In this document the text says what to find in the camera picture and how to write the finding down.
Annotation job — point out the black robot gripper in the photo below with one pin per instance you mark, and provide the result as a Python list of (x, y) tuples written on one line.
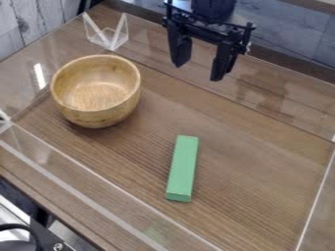
[(214, 16)]

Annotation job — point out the green rectangular block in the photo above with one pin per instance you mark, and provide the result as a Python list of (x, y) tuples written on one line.
[(181, 169)]

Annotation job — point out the round wooden bowl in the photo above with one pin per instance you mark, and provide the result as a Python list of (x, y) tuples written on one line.
[(96, 90)]

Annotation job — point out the black metal table clamp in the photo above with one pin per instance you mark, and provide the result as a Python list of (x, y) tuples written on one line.
[(48, 240)]

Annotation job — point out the clear acrylic corner bracket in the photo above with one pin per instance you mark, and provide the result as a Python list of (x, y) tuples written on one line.
[(107, 38)]

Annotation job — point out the clear acrylic enclosure wall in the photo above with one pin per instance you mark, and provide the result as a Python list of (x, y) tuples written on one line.
[(264, 123)]

